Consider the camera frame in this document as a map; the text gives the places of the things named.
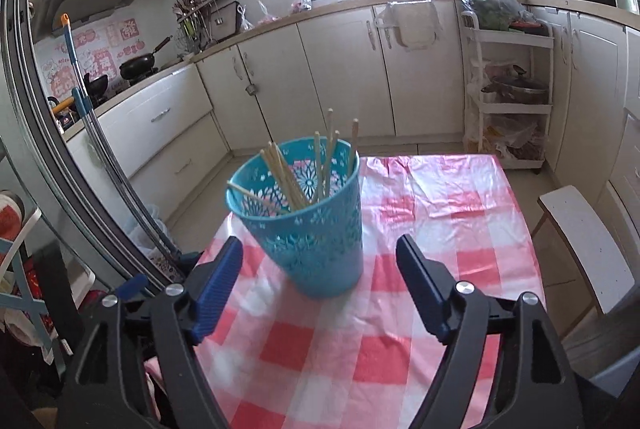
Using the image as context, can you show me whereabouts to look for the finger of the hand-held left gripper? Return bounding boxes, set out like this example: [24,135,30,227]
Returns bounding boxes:
[116,275,151,305]

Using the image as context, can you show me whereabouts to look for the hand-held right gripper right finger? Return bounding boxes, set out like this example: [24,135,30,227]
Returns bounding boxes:
[395,234,586,429]

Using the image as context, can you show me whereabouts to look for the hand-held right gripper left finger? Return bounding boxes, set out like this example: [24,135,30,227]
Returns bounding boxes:
[60,236,244,429]

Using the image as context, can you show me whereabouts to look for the teal perforated plastic basket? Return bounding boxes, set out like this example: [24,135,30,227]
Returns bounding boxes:
[226,137,364,300]

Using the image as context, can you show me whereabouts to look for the bundle of wooden chopsticks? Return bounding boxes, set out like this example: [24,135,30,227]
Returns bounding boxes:
[227,108,361,212]

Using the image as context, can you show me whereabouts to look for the white blue storage shelf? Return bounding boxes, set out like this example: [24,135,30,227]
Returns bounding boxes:
[0,204,56,360]

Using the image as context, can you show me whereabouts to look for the translucent plastic bag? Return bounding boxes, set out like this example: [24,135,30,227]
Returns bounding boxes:
[127,206,168,255]

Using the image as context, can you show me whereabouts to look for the red white checkered tablecloth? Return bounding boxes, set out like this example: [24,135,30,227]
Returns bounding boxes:
[145,154,546,429]

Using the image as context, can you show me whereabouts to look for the crumpled plastic bags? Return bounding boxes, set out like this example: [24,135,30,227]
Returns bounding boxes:
[465,116,546,160]

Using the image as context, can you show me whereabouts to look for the white wooden stool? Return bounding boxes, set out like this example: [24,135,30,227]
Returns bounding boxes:
[530,185,636,316]

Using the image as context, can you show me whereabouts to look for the black cooking pot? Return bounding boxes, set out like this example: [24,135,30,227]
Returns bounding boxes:
[82,74,110,102]

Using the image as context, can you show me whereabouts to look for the white rolling cart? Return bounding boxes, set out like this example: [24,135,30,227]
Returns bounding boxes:
[460,11,556,174]

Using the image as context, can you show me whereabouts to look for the dark pot with lid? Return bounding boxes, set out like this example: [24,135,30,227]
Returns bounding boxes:
[481,66,550,106]

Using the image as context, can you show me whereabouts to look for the black wok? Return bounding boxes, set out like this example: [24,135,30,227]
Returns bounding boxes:
[119,35,173,80]

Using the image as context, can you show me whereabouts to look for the cream base cabinet run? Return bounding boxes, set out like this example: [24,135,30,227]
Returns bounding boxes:
[65,4,640,230]

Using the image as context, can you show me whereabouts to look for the blue orange squeeze mop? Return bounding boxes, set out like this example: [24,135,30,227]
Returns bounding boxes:
[52,14,186,270]

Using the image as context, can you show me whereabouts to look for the grey rectangular tray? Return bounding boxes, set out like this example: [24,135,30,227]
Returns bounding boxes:
[210,1,241,42]

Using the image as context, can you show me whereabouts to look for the white hanging waste bin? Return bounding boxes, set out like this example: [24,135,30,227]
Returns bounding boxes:
[374,0,443,50]

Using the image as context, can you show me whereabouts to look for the plastic bag of greens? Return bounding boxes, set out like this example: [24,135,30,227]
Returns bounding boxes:
[460,0,526,32]

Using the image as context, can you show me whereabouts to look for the pink wall stickers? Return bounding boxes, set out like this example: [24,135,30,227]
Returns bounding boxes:
[42,16,151,94]

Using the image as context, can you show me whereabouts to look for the wall utensil rack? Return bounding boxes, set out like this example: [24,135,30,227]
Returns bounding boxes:
[172,0,236,52]

